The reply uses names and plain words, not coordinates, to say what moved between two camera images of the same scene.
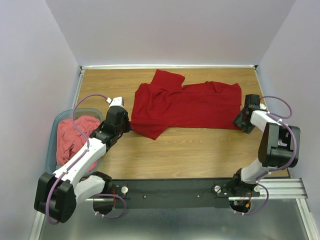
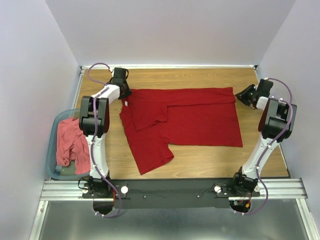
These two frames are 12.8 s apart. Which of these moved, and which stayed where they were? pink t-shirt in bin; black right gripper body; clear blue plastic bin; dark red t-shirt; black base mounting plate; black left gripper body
Moved: black left gripper body; black right gripper body; dark red t-shirt
Stayed: pink t-shirt in bin; clear blue plastic bin; black base mounting plate
